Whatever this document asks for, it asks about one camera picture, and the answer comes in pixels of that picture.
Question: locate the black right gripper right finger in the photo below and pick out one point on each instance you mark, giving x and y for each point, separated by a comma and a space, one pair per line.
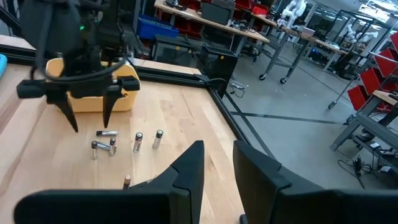
273, 199

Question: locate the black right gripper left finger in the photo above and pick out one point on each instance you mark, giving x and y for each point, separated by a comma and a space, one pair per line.
174, 199

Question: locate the black table frame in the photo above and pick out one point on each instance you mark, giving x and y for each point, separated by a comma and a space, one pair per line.
174, 79

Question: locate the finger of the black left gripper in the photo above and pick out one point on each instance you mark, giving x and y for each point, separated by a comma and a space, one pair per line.
109, 102
63, 105

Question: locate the blue plastic bin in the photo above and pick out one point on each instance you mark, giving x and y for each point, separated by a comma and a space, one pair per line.
155, 29

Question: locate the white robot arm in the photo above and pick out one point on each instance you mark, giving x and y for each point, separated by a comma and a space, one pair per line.
292, 12
367, 35

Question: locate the copper-top black battery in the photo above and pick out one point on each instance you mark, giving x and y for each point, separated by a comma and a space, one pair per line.
126, 183

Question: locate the yellow plastic bin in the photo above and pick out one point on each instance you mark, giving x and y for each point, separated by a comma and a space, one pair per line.
90, 105

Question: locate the light blue plastic object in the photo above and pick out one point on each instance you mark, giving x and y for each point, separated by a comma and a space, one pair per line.
2, 67

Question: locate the black computer tower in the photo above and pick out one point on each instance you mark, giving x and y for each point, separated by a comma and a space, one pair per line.
172, 51
217, 65

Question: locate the grey equipment case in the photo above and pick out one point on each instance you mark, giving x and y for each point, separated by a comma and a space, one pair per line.
217, 14

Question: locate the red bin rack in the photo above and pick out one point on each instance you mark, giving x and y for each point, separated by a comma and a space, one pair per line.
186, 26
373, 79

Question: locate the wooden workbench on wheels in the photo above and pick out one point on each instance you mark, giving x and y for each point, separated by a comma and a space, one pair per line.
323, 43

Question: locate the grey metal bench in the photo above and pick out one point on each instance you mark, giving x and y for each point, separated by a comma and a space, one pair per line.
367, 123

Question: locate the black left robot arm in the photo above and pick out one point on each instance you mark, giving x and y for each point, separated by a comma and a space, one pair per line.
49, 28

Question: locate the silver black-capped battery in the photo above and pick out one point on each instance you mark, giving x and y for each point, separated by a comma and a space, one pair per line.
107, 133
94, 152
112, 148
103, 145
137, 143
157, 140

